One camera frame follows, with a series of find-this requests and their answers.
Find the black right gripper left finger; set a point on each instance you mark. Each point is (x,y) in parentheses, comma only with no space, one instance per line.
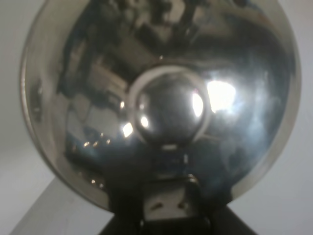
(127,222)

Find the stainless steel teapot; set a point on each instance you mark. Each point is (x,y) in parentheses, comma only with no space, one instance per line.
(160,108)

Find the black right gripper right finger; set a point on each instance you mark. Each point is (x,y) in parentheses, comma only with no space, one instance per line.
(216,218)

